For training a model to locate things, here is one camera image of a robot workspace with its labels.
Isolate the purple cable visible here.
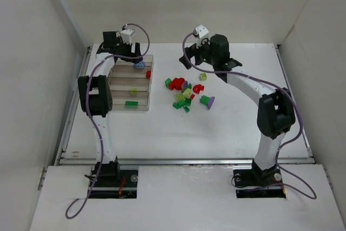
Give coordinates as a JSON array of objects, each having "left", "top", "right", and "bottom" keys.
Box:
[
  {"left": 182, "top": 31, "right": 317, "bottom": 202},
  {"left": 65, "top": 23, "right": 151, "bottom": 220}
]

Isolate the large red lego block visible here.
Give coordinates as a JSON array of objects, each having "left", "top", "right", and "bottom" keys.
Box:
[{"left": 169, "top": 78, "right": 185, "bottom": 90}]

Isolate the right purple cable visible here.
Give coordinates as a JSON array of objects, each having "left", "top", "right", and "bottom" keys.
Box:
[{"left": 182, "top": 31, "right": 317, "bottom": 202}]

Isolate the green and purple cone lego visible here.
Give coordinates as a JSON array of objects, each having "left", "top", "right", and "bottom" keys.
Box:
[{"left": 199, "top": 95, "right": 215, "bottom": 110}]

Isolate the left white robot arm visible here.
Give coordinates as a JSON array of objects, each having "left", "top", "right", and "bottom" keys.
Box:
[{"left": 77, "top": 29, "right": 143, "bottom": 187}]

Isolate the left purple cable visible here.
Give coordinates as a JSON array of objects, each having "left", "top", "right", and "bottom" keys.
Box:
[{"left": 65, "top": 23, "right": 151, "bottom": 220}]

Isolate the aluminium rail front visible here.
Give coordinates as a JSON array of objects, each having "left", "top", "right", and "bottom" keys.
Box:
[{"left": 57, "top": 157, "right": 315, "bottom": 166}]

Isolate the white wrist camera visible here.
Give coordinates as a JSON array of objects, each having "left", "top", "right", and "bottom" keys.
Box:
[
  {"left": 193, "top": 25, "right": 209, "bottom": 44},
  {"left": 120, "top": 28, "right": 135, "bottom": 45}
]

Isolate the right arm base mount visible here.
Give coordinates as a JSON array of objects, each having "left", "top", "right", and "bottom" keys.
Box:
[{"left": 232, "top": 168, "right": 286, "bottom": 199}]

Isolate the clear compartment organizer tray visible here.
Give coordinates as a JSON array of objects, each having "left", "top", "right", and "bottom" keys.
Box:
[{"left": 94, "top": 55, "right": 154, "bottom": 111}]

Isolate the dark green flat lego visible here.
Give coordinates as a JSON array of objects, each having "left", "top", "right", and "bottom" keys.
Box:
[{"left": 125, "top": 101, "right": 138, "bottom": 109}]

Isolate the green lego left of pile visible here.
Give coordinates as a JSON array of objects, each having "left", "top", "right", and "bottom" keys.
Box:
[{"left": 165, "top": 78, "right": 172, "bottom": 88}]

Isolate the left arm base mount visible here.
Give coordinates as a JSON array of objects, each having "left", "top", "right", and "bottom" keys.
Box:
[{"left": 89, "top": 169, "right": 138, "bottom": 199}]

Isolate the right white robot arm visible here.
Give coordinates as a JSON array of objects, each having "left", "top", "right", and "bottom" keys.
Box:
[{"left": 179, "top": 35, "right": 296, "bottom": 180}]

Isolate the purple round lego piece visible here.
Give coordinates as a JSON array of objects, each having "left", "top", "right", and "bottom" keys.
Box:
[{"left": 134, "top": 61, "right": 146, "bottom": 69}]

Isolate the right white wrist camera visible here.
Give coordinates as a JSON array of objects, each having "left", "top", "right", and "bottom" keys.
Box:
[{"left": 193, "top": 25, "right": 209, "bottom": 44}]

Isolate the small green lego bottom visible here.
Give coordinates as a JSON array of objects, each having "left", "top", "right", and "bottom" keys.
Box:
[{"left": 183, "top": 106, "right": 190, "bottom": 113}]

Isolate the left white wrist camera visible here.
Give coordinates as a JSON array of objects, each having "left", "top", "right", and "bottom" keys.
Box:
[{"left": 120, "top": 28, "right": 135, "bottom": 45}]

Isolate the lime lego in tray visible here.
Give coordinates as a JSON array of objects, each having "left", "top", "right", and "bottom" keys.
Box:
[{"left": 130, "top": 88, "right": 138, "bottom": 96}]

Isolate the red arch lego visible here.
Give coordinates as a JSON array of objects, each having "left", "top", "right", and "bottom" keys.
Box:
[{"left": 192, "top": 84, "right": 204, "bottom": 94}]

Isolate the lime lego pile block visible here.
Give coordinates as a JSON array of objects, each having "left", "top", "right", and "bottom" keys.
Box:
[{"left": 175, "top": 89, "right": 191, "bottom": 102}]

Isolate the lime lego near right arm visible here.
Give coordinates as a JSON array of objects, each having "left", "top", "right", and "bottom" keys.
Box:
[{"left": 199, "top": 73, "right": 208, "bottom": 81}]

